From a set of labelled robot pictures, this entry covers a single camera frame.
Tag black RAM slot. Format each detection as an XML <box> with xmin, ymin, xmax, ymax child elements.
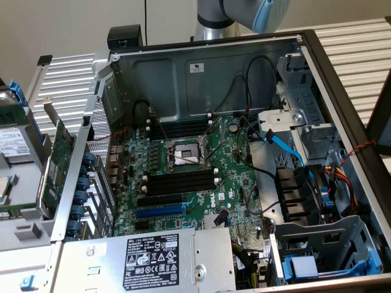
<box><xmin>148</xmin><ymin>124</ymin><xmax>213</xmax><ymax>140</ymax></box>
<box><xmin>145</xmin><ymin>172</ymin><xmax>218</xmax><ymax>187</ymax></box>
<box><xmin>145</xmin><ymin>183</ymin><xmax>218</xmax><ymax>198</ymax></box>
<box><xmin>148</xmin><ymin>117</ymin><xmax>212</xmax><ymax>128</ymax></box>

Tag silver CPU socket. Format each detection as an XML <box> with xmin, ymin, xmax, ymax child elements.
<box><xmin>164</xmin><ymin>136</ymin><xmax>214</xmax><ymax>174</ymax></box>

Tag thin metal locking lever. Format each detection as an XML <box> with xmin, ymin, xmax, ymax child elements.
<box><xmin>152</xmin><ymin>111</ymin><xmax>172</xmax><ymax>144</ymax></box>
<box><xmin>204</xmin><ymin>140</ymin><xmax>229</xmax><ymax>162</ymax></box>

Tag green motherboard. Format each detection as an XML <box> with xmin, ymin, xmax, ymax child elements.
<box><xmin>112</xmin><ymin>113</ymin><xmax>273</xmax><ymax>245</ymax></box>

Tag long black expansion slot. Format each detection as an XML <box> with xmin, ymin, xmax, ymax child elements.
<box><xmin>136</xmin><ymin>194</ymin><xmax>185</xmax><ymax>208</ymax></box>

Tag blue expansion slot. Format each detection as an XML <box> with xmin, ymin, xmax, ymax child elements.
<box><xmin>135</xmin><ymin>203</ymin><xmax>188</xmax><ymax>219</ymax></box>

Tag silver chipset heatsink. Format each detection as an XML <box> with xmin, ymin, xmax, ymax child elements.
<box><xmin>201</xmin><ymin>212</ymin><xmax>229</xmax><ymax>230</ymax></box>

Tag black board connector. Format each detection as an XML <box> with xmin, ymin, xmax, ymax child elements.
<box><xmin>214</xmin><ymin>209</ymin><xmax>230</xmax><ymax>227</ymax></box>

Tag silver rear port block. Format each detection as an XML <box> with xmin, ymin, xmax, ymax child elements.
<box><xmin>106</xmin><ymin>143</ymin><xmax>126</xmax><ymax>186</ymax></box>

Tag open black silver PC case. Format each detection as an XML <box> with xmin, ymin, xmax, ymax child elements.
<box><xmin>50</xmin><ymin>29</ymin><xmax>391</xmax><ymax>293</ymax></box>

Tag short black expansion slot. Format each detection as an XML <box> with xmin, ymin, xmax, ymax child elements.
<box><xmin>133</xmin><ymin>220</ymin><xmax>154</xmax><ymax>232</ymax></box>

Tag black fan shroud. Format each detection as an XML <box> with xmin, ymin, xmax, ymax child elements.
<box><xmin>274</xmin><ymin>164</ymin><xmax>329</xmax><ymax>224</ymax></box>

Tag silver optical drive bay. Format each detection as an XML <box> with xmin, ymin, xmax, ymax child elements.
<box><xmin>274</xmin><ymin>52</ymin><xmax>326</xmax><ymax>123</ymax></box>

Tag black box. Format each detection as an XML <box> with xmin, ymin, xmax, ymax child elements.
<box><xmin>106</xmin><ymin>25</ymin><xmax>144</xmax><ymax>50</ymax></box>

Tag silver metal disk bay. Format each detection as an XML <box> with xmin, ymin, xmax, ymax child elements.
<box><xmin>268</xmin><ymin>214</ymin><xmax>384</xmax><ymax>287</ymax></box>

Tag blue plastic clip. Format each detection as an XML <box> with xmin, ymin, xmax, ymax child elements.
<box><xmin>322</xmin><ymin>183</ymin><xmax>335</xmax><ymax>211</ymax></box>

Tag silver power supply with label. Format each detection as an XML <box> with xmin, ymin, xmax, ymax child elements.
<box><xmin>52</xmin><ymin>226</ymin><xmax>238</xmax><ymax>293</ymax></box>

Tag blue plastic disk carrier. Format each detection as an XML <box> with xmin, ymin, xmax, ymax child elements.
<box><xmin>281</xmin><ymin>249</ymin><xmax>383</xmax><ymax>283</ymax></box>

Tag silver hard disk white label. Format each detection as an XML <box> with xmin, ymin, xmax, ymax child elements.
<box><xmin>0</xmin><ymin>90</ymin><xmax>31</xmax><ymax>160</ymax></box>

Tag blue hard disk carrier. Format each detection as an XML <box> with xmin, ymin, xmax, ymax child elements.
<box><xmin>8</xmin><ymin>78</ymin><xmax>44</xmax><ymax>146</ymax></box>

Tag dark panel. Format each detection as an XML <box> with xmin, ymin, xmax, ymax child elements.
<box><xmin>365</xmin><ymin>67</ymin><xmax>391</xmax><ymax>157</ymax></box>

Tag silver CPU chip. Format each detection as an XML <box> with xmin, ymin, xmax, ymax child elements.
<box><xmin>0</xmin><ymin>175</ymin><xmax>18</xmax><ymax>208</ymax></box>

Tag blue plastic latch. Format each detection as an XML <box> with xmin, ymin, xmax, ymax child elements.
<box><xmin>20</xmin><ymin>275</ymin><xmax>35</xmax><ymax>292</ymax></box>

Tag black wire low arc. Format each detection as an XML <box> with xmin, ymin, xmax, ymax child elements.
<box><xmin>213</xmin><ymin>75</ymin><xmax>254</xmax><ymax>115</ymax></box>

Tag black wire small loop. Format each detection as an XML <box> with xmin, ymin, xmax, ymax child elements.
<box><xmin>132</xmin><ymin>98</ymin><xmax>153</xmax><ymax>123</ymax></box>

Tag black wire across board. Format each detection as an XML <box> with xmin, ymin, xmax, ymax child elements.
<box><xmin>236</xmin><ymin>115</ymin><xmax>279</xmax><ymax>184</ymax></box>

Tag red black twisted wire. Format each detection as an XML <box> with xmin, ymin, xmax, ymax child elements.
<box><xmin>338</xmin><ymin>139</ymin><xmax>379</xmax><ymax>168</ymax></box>
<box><xmin>92</xmin><ymin>126</ymin><xmax>130</xmax><ymax>143</ymax></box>

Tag black wire tall arc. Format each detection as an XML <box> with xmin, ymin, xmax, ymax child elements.
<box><xmin>245</xmin><ymin>56</ymin><xmax>281</xmax><ymax>114</ymax></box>

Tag silver metal drive bracket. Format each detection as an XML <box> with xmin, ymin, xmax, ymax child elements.
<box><xmin>257</xmin><ymin>109</ymin><xmax>337</xmax><ymax>162</ymax></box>

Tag blue flat data wire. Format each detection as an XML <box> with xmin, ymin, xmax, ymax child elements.
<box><xmin>264</xmin><ymin>128</ymin><xmax>318</xmax><ymax>184</ymax></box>

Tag black wire curved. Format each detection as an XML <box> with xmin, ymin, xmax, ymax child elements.
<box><xmin>243</xmin><ymin>183</ymin><xmax>280</xmax><ymax>216</ymax></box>

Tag black yellow power cable bundle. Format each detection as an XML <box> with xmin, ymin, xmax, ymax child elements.
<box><xmin>231</xmin><ymin>241</ymin><xmax>267</xmax><ymax>290</ymax></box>

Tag green graphics card metal bracket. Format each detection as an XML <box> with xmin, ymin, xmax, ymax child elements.
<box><xmin>35</xmin><ymin>96</ymin><xmax>76</xmax><ymax>220</ymax></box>

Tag thin black cable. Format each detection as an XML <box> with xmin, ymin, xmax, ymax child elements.
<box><xmin>143</xmin><ymin>0</ymin><xmax>148</xmax><ymax>46</ymax></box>

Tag red yellow black power wires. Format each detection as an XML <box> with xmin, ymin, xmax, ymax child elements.
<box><xmin>323</xmin><ymin>162</ymin><xmax>361</xmax><ymax>216</ymax></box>

